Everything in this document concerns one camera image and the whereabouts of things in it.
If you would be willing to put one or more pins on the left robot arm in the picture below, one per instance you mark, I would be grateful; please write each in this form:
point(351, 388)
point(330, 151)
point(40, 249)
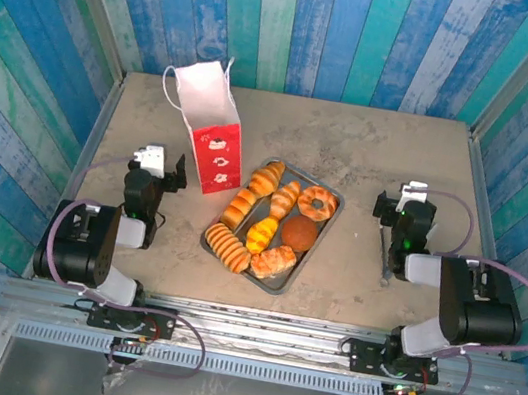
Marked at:
point(78, 247)

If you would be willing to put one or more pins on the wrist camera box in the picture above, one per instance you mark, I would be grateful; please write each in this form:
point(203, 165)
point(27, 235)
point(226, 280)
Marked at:
point(415, 190)
point(151, 158)

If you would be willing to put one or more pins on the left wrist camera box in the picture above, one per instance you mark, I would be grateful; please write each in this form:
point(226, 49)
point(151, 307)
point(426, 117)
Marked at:
point(151, 158)

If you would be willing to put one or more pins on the small circuit board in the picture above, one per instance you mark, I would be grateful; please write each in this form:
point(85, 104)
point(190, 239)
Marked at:
point(403, 392)
point(136, 341)

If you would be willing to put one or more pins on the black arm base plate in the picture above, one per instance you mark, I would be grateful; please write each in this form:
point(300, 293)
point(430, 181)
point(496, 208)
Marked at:
point(131, 321)
point(369, 358)

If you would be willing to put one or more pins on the orange ridged fake loaf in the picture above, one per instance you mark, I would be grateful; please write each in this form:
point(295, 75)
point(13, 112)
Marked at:
point(239, 207)

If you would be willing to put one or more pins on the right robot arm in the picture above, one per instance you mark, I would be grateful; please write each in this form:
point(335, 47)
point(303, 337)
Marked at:
point(478, 309)

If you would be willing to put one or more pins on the flaky square fake pastry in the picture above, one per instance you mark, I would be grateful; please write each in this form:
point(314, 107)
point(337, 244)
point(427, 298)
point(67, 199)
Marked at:
point(273, 261)

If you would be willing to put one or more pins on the aluminium mounting rail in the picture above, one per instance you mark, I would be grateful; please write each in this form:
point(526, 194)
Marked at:
point(246, 331)

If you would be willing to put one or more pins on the red and white paper bag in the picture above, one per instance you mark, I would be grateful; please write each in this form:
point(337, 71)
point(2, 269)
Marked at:
point(214, 159)

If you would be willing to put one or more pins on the aluminium table side rail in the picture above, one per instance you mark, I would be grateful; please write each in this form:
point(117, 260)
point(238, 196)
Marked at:
point(95, 129)
point(483, 193)

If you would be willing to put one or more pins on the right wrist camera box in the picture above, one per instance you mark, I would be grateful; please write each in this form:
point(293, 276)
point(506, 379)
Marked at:
point(415, 190)

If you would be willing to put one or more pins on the grey metal tray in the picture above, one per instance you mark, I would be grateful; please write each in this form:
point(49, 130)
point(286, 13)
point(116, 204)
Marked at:
point(316, 247)

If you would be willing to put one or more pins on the round brown fake bun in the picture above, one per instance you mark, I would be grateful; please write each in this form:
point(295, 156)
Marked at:
point(299, 233)

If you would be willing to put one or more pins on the long many-ridged fake bread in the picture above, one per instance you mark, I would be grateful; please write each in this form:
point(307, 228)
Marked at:
point(227, 247)

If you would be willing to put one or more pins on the golden fake croissant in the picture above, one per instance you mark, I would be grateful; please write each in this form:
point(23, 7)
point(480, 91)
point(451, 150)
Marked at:
point(267, 178)
point(285, 200)

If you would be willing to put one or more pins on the yellow fake bread roll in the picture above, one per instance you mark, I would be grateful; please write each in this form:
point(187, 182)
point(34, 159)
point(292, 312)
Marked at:
point(262, 235)

